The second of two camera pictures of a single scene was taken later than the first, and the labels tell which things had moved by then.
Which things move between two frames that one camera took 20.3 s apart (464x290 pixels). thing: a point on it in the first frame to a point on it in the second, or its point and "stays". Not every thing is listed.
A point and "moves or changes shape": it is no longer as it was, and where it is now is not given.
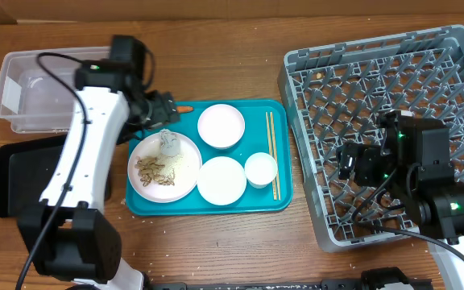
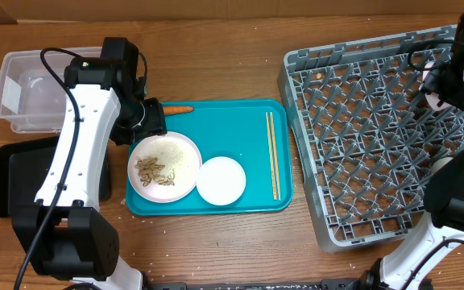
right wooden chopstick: (274, 156) stays
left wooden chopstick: (270, 153) stays
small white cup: (260, 170) moves or changes shape
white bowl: (221, 180) stays
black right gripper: (366, 157) to (436, 86)
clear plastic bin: (30, 98) stays
